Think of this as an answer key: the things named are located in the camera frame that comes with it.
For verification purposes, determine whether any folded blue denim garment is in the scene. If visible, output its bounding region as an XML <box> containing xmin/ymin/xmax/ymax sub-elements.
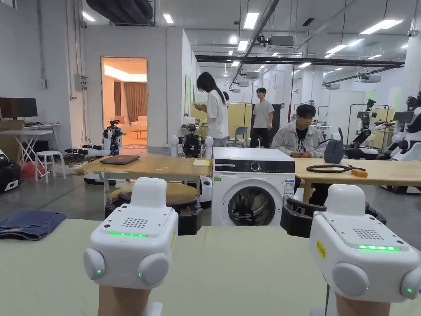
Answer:
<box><xmin>0</xmin><ymin>210</ymin><xmax>67</xmax><ymax>241</ymax></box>

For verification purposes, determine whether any pale blue chair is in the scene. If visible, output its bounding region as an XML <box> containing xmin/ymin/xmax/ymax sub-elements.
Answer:
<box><xmin>227</xmin><ymin>126</ymin><xmax>249</xmax><ymax>148</ymax></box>

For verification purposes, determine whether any large white robot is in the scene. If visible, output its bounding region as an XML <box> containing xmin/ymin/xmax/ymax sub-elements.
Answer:
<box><xmin>383</xmin><ymin>88</ymin><xmax>421</xmax><ymax>163</ymax></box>

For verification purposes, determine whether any person's left hand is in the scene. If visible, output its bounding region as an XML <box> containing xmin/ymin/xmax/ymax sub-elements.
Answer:
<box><xmin>97</xmin><ymin>283</ymin><xmax>153</xmax><ymax>316</ymax></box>

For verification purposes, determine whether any bed with pale green sheet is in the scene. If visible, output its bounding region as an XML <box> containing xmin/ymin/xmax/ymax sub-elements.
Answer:
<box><xmin>0</xmin><ymin>217</ymin><xmax>421</xmax><ymax>316</ymax></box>

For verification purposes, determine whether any white robot with black head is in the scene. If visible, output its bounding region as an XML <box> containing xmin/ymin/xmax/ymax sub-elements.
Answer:
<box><xmin>81</xmin><ymin>120</ymin><xmax>125</xmax><ymax>157</ymax></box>

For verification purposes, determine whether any white washing machine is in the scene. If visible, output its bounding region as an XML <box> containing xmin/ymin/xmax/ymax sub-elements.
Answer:
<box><xmin>211</xmin><ymin>146</ymin><xmax>296</xmax><ymax>228</ymax></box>

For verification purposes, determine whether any long wooden table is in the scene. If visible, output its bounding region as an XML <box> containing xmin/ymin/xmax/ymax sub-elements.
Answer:
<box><xmin>293</xmin><ymin>128</ymin><xmax>421</xmax><ymax>205</ymax></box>

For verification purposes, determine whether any black bag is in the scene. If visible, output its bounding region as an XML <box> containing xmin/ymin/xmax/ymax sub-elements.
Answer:
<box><xmin>0</xmin><ymin>160</ymin><xmax>23</xmax><ymax>195</ymax></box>

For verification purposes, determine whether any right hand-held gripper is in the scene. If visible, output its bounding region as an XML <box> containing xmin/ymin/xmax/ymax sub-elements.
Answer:
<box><xmin>280</xmin><ymin>184</ymin><xmax>421</xmax><ymax>316</ymax></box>

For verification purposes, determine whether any wooden table with laptop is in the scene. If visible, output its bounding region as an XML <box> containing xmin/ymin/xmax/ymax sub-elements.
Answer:
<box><xmin>76</xmin><ymin>154</ymin><xmax>214</xmax><ymax>202</ymax></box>

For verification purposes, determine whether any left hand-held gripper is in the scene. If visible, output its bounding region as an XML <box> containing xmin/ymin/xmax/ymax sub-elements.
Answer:
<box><xmin>83</xmin><ymin>177</ymin><xmax>204</xmax><ymax>316</ymax></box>

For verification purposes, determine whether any black and white robot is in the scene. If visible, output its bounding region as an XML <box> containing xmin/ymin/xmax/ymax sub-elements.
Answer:
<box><xmin>343</xmin><ymin>98</ymin><xmax>388</xmax><ymax>160</ymax></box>
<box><xmin>167</xmin><ymin>122</ymin><xmax>215</xmax><ymax>159</ymax></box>

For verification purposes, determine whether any desk with black monitor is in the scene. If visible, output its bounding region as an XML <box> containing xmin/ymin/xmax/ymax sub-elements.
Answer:
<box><xmin>0</xmin><ymin>97</ymin><xmax>62</xmax><ymax>158</ymax></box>

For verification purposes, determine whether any white round stool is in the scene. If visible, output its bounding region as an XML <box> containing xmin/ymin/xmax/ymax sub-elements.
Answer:
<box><xmin>35</xmin><ymin>150</ymin><xmax>67</xmax><ymax>184</ymax></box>

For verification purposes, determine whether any person's right hand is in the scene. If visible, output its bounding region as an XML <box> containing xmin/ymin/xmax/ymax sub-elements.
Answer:
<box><xmin>333</xmin><ymin>292</ymin><xmax>393</xmax><ymax>316</ymax></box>

